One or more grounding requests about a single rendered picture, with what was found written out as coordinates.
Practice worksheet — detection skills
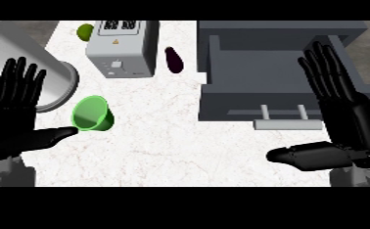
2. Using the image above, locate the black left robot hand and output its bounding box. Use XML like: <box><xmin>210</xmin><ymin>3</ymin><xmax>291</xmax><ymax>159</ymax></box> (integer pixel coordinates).
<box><xmin>0</xmin><ymin>56</ymin><xmax>80</xmax><ymax>162</ymax></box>

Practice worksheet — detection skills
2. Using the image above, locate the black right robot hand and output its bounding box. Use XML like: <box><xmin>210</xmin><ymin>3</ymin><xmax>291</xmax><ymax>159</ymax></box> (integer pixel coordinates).
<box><xmin>264</xmin><ymin>40</ymin><xmax>370</xmax><ymax>172</ymax></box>

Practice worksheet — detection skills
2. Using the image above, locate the green cup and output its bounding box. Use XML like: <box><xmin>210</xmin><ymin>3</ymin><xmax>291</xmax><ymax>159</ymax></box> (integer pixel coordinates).
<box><xmin>71</xmin><ymin>95</ymin><xmax>115</xmax><ymax>132</ymax></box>

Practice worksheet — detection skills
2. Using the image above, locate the grey open drawer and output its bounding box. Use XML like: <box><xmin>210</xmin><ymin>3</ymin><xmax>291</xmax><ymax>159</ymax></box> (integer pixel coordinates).
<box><xmin>195</xmin><ymin>21</ymin><xmax>370</xmax><ymax>122</ymax></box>

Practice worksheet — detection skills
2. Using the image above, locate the grey cylindrical appliance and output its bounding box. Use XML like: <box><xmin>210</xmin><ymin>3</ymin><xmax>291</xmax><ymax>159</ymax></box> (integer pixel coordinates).
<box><xmin>0</xmin><ymin>21</ymin><xmax>81</xmax><ymax>114</ymax></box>

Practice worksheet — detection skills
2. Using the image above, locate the green lime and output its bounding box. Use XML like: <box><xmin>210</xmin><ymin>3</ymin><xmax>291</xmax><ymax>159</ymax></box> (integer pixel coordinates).
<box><xmin>76</xmin><ymin>23</ymin><xmax>96</xmax><ymax>43</ymax></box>

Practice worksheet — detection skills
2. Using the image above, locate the grey toaster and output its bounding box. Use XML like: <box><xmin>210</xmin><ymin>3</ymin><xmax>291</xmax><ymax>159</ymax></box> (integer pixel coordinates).
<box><xmin>86</xmin><ymin>21</ymin><xmax>163</xmax><ymax>79</ymax></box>

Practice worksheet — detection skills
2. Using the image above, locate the dark purple eggplant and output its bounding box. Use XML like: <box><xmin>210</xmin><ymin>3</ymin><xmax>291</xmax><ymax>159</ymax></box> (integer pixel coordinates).
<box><xmin>164</xmin><ymin>46</ymin><xmax>186</xmax><ymax>74</ymax></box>

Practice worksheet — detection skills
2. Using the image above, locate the pale grey drawer handle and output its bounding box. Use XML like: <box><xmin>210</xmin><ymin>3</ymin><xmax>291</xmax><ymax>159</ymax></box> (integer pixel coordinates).
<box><xmin>254</xmin><ymin>104</ymin><xmax>325</xmax><ymax>131</ymax></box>

